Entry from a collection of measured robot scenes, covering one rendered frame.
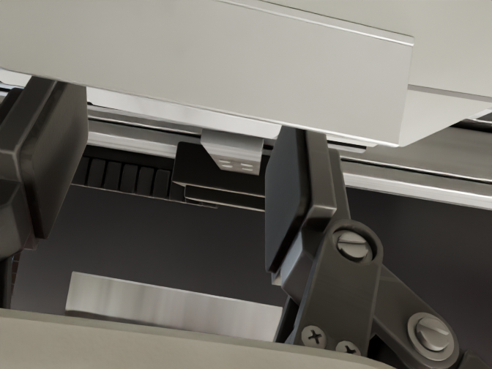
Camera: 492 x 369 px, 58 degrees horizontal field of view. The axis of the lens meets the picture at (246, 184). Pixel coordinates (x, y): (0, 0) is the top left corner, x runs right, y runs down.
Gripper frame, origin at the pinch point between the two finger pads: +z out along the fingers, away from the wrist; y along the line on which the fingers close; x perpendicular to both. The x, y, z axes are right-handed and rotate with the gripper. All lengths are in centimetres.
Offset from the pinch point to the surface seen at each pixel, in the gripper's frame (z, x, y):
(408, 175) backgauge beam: 23.6, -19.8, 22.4
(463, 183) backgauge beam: 23.1, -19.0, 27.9
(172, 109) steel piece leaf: 6.7, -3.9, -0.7
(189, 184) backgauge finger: 19.1, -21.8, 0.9
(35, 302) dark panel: 26, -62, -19
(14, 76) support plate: 7.2, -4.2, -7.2
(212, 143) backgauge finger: 10.5, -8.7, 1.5
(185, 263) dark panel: 31, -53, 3
